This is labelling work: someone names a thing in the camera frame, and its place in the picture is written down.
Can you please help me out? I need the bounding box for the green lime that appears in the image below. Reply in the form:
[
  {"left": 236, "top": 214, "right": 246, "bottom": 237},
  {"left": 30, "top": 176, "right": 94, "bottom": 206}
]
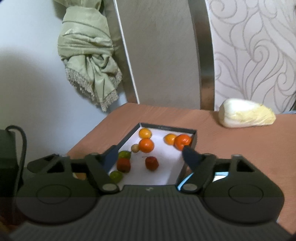
[
  {"left": 118, "top": 151, "right": 132, "bottom": 160},
  {"left": 109, "top": 170, "right": 123, "bottom": 184}
]

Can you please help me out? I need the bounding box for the dark red apple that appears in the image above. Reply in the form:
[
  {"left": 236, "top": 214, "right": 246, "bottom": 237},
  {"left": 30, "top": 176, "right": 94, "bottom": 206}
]
[{"left": 116, "top": 158, "right": 131, "bottom": 173}]

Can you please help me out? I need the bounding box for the large orange tangerine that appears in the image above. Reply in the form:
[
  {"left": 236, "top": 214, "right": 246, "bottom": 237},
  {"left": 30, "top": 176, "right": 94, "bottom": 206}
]
[{"left": 174, "top": 134, "right": 192, "bottom": 151}]

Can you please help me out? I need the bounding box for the small yellow orange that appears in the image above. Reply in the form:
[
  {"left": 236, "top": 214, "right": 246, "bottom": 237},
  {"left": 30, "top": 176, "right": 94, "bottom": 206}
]
[
  {"left": 164, "top": 133, "right": 177, "bottom": 146},
  {"left": 138, "top": 128, "right": 152, "bottom": 139}
]

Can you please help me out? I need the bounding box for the orange tangerine with stem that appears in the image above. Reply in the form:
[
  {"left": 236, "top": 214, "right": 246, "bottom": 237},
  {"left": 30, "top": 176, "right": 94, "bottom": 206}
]
[{"left": 138, "top": 138, "right": 154, "bottom": 153}]

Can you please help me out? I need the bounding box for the red apple with stem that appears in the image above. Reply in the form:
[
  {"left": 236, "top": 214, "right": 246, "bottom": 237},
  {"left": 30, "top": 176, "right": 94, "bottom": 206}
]
[{"left": 145, "top": 157, "right": 159, "bottom": 171}]

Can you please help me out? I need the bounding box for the small tan round fruit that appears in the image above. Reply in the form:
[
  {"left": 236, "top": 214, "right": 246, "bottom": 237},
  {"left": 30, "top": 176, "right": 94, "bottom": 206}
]
[{"left": 131, "top": 144, "right": 139, "bottom": 153}]

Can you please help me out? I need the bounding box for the black shallow box tray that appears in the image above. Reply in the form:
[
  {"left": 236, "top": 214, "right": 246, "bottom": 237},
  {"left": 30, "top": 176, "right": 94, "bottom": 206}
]
[{"left": 109, "top": 123, "right": 197, "bottom": 188}]

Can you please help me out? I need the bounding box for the napa cabbage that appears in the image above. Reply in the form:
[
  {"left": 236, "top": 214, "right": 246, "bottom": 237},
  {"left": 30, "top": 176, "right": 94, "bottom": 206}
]
[{"left": 218, "top": 98, "right": 276, "bottom": 128}]

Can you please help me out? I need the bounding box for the brown table mat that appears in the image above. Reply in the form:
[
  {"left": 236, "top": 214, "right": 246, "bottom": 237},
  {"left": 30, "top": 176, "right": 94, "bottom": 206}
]
[{"left": 68, "top": 103, "right": 295, "bottom": 233}]

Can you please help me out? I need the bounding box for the green tied curtain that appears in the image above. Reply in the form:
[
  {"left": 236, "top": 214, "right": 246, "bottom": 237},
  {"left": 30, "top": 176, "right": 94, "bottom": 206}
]
[{"left": 57, "top": 1, "right": 122, "bottom": 112}]

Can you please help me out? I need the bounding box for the grey cabinet door panel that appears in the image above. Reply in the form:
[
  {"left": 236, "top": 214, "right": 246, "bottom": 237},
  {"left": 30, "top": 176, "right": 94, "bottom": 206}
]
[{"left": 104, "top": 1, "right": 201, "bottom": 109}]

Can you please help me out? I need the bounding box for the white swirl pattern panel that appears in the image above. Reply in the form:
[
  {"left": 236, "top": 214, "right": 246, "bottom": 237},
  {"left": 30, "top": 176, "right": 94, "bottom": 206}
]
[{"left": 206, "top": 1, "right": 295, "bottom": 113}]

